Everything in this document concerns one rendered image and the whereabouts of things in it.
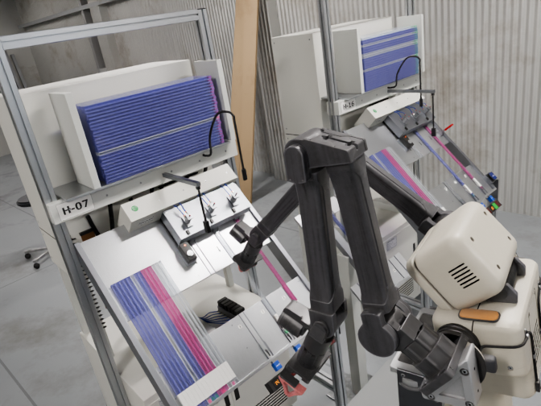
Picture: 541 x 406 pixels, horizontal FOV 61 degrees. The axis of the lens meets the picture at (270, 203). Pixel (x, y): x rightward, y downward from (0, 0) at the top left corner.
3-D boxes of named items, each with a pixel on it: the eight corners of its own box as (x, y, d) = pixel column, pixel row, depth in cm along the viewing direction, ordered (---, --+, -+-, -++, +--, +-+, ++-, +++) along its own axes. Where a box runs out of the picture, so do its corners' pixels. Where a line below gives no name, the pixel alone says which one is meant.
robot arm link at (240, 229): (259, 238, 156) (273, 228, 162) (235, 217, 158) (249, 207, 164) (246, 259, 163) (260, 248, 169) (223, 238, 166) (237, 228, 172)
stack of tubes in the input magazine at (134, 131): (225, 142, 187) (212, 75, 177) (107, 184, 157) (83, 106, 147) (208, 139, 196) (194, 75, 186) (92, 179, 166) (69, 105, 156)
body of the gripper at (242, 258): (231, 258, 171) (236, 248, 165) (251, 247, 177) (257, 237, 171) (241, 272, 169) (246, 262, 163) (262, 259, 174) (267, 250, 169)
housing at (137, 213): (228, 195, 203) (237, 177, 192) (127, 240, 174) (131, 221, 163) (218, 181, 205) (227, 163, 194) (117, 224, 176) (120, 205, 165)
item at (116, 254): (267, 246, 194) (271, 240, 190) (125, 326, 156) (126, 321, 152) (224, 187, 203) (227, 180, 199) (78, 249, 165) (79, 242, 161)
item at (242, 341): (324, 316, 183) (327, 314, 180) (184, 423, 144) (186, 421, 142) (295, 278, 188) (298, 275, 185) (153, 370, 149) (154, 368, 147)
